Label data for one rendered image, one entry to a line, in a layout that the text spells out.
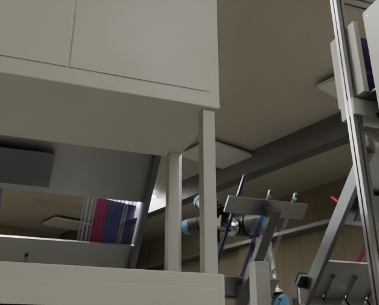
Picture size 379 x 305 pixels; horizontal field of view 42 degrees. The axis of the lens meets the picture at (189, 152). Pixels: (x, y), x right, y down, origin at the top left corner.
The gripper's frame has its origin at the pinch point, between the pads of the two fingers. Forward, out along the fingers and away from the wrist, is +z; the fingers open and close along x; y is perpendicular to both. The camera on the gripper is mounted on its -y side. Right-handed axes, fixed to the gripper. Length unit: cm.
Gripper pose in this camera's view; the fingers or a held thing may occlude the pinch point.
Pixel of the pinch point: (226, 231)
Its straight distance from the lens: 199.7
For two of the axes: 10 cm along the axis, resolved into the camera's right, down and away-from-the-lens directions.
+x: 9.4, 1.2, 3.2
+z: 2.9, 1.9, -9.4
